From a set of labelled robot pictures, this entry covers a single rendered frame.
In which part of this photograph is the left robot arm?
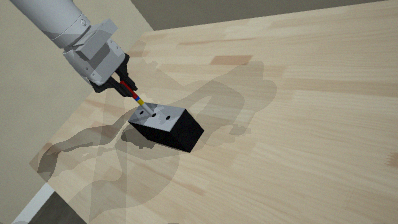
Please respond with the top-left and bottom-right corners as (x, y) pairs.
(9, 0), (118, 61)

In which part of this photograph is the black rectangular block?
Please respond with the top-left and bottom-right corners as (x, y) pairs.
(128, 102), (204, 153)

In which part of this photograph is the red and grey striped pin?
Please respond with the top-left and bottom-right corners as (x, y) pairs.
(120, 80), (154, 115)

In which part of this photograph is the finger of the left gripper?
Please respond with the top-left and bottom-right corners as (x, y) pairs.
(89, 76), (133, 97)
(115, 53), (138, 91)

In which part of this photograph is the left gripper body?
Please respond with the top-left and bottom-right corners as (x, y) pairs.
(63, 38), (125, 86)

